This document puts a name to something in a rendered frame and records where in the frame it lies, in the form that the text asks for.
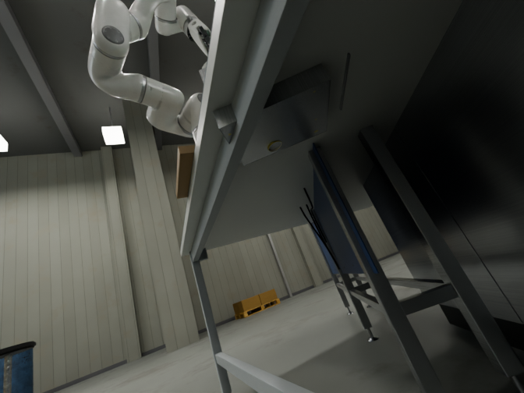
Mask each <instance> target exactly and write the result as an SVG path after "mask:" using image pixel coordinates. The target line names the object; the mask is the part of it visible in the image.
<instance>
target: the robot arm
mask: <svg viewBox="0 0 524 393"><path fill-rule="evenodd" d="M153 14H154V17H155V28H156V31H157V32H158V33H159V34H161V35H164V36H170V35H172V34H177V33H180V32H183V33H184V34H185V35H186V36H187V37H188V38H189V39H190V40H191V41H192V42H194V43H197V45H198V46H199V47H200V49H201V50H202V51H203V53H204V54H205V55H206V56H208V50H209V44H210V39H211V31H210V29H209V28H208V27H207V26H206V25H205V24H203V23H202V22H201V21H200V20H199V19H198V18H197V17H196V16H195V15H194V14H193V13H192V11H191V10H190V9H189V8H188V7H186V6H184V5H179V6H177V7H176V0H135V1H134V3H133V4H132V6H131V8H130V10H128V9H127V7H126V5H125V4H124V3H123V2H122V1H120V0H97V1H96V2H95V5H94V14H93V19H92V24H91V29H92V33H93V34H92V40H91V45H90V51H89V56H88V64H87V66H88V73H89V75H90V78H91V79H92V81H93V82H94V84H95V85H96V86H97V87H98V88H99V89H100V90H102V91H104V92H105V93H106V94H109V95H111V96H114V97H119V98H122V99H126V100H129V101H134V102H136V103H140V104H144V105H146V106H148V108H147V120H148V121H149V123H150V124H151V125H152V126H154V127H155V128H157V129H159V130H162V131H165V132H168V133H173V134H176V135H180V136H185V137H189V138H193V139H194V141H195V143H196V138H197V127H198V122H199V115H200V105H201V99H202V93H196V94H194V95H192V96H191V97H190V98H189V100H188V101H187V102H186V105H185V107H184V109H183V110H182V113H181V114H180V115H179V113H180V111H181V109H182V106H183V104H184V95H183V93H182V92H181V91H180V90H178V89H176V88H174V87H171V86H169V85H167V84H165V83H161V82H159V81H157V80H153V79H151V78H149V77H147V76H144V75H142V74H139V73H122V67H123V66H124V63H125V60H126V56H127V55H128V52H129V44H130V43H133V42H136V41H141V40H143V39H144V38H146V36H147V34H148V32H149V29H150V25H151V21H152V18H153Z"/></svg>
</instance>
